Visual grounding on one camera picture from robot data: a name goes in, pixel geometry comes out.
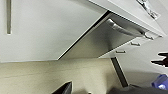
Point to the stainless steel dishwasher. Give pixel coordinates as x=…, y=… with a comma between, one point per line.
x=100, y=43

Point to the dark toe kick strip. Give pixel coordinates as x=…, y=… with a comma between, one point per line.
x=120, y=71

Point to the blue plastic bin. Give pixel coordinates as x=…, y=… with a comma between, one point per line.
x=160, y=81

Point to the white base cabinet door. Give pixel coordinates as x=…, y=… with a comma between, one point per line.
x=50, y=30

